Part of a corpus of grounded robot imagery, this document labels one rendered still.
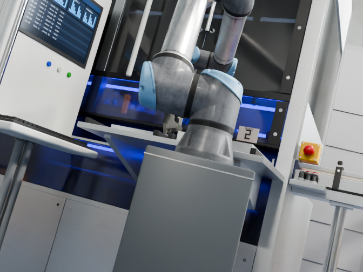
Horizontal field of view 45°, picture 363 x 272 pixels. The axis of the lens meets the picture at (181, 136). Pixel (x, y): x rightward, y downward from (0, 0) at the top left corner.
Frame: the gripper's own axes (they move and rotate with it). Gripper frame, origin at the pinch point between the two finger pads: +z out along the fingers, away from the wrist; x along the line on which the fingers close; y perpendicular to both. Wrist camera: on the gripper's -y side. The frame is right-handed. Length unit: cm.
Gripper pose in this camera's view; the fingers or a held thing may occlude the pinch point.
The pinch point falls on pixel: (165, 134)
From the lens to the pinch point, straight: 172.8
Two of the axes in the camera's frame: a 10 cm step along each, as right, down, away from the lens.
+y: 8.9, 1.7, -4.2
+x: 3.7, 2.4, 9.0
